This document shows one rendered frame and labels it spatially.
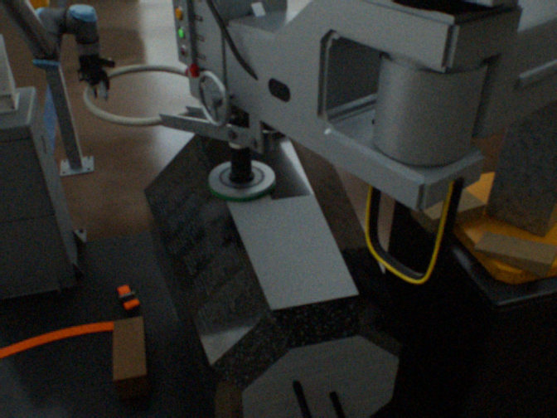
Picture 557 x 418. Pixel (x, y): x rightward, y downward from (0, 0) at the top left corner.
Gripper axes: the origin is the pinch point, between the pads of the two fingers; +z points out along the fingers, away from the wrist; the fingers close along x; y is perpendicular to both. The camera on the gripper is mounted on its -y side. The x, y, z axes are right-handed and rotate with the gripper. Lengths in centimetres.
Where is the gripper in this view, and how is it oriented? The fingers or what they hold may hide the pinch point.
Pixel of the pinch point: (101, 96)
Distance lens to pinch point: 239.1
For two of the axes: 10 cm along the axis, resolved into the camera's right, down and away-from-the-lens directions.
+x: 9.3, 2.7, -2.6
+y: -3.7, 5.7, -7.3
